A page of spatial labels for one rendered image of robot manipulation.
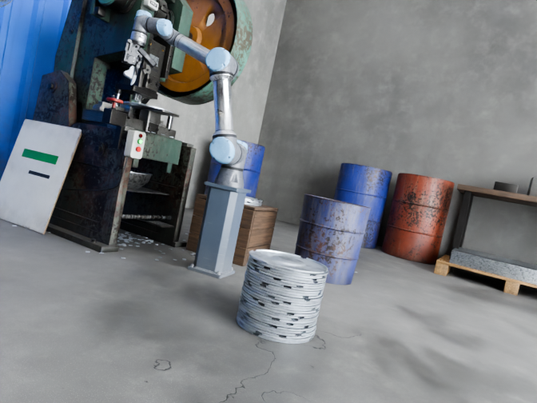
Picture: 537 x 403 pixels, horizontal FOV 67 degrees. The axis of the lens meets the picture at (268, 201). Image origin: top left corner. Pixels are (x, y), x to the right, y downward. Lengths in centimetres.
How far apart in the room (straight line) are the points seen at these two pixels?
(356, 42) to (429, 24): 88
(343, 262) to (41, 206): 171
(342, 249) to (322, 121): 332
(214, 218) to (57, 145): 102
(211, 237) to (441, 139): 360
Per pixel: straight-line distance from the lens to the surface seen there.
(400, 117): 525
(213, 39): 283
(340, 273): 245
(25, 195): 264
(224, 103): 196
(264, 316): 140
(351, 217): 239
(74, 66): 279
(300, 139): 560
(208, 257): 205
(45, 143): 265
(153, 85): 253
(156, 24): 224
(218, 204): 201
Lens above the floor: 52
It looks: 3 degrees down
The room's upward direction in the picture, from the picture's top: 12 degrees clockwise
